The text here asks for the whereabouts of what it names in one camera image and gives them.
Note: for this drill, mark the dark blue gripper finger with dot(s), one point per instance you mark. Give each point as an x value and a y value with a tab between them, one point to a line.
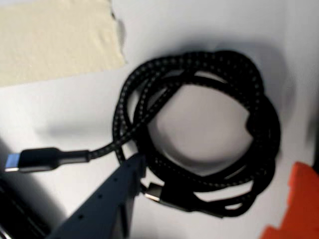
99	209

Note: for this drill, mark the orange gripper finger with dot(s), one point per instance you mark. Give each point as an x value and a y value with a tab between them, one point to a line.
299	204

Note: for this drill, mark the black fabric bag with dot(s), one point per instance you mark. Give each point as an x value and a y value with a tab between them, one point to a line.
316	149

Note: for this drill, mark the long beige masking tape strip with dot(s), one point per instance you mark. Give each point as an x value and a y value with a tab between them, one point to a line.
57	39

